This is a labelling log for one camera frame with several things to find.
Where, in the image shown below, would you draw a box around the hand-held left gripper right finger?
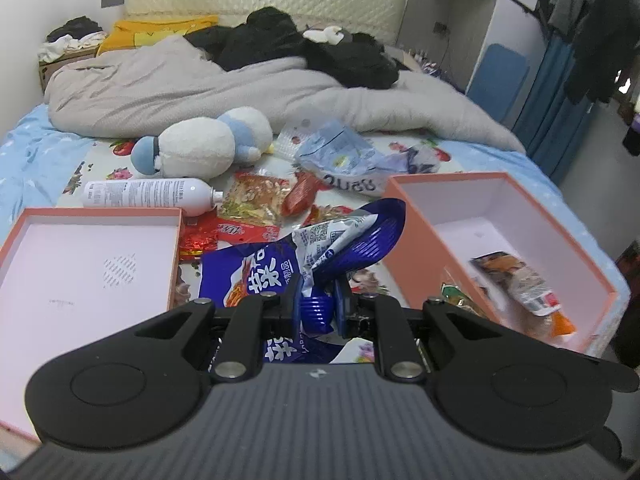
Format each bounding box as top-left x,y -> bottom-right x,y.
334,277 -> 507,382

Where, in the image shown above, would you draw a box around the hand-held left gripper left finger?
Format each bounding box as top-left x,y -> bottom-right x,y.
134,280 -> 304,382

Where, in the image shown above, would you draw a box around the blue snack packet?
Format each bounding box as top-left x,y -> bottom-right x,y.
199,198 -> 407,367

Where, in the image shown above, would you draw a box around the green edged snack packet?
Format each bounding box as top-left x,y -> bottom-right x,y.
440,282 -> 483,314

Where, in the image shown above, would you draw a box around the orange snack packet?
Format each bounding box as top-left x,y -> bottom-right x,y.
469,251 -> 577,337

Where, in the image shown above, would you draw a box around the deep orange cardboard box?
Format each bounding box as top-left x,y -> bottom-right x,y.
382,172 -> 632,360

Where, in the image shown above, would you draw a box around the nut mix snack packet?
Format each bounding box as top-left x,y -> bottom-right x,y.
218,172 -> 293,231

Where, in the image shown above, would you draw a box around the dark red snack packet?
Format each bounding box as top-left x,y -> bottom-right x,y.
281,172 -> 322,217

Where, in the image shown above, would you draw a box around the white spray bottle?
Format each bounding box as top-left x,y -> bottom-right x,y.
81,177 -> 226,217

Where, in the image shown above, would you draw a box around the shallow orange box lid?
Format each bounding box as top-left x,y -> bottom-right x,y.
0,207 -> 184,442

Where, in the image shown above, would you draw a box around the clear blue plastic bag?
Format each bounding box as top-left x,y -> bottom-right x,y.
276,120 -> 442,199

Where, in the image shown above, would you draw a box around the white and blue plush toy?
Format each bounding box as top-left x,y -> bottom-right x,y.
131,107 -> 275,179

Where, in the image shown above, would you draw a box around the grey blanket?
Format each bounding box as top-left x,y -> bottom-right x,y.
44,35 -> 527,155

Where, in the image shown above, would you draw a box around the blue chair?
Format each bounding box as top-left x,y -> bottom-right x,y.
466,43 -> 531,130

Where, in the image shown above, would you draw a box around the blue printed bed sheet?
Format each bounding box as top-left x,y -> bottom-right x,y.
0,102 -> 632,361

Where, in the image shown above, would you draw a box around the blue curtain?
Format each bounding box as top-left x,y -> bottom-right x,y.
514,35 -> 597,187

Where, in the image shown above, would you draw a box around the black clothing pile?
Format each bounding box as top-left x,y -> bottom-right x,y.
184,6 -> 401,92

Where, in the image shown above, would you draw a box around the yellow pillow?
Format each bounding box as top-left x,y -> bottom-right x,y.
96,16 -> 221,57

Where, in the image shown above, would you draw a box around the brown cardboard box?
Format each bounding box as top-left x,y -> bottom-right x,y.
38,46 -> 102,95

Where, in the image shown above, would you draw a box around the white cabinet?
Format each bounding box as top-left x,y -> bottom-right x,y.
396,0 -> 551,97

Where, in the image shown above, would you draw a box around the pile of folded clothes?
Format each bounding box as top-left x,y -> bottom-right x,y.
39,16 -> 109,62

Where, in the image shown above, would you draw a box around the dark hanging clothes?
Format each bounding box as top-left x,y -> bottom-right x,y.
546,0 -> 640,107

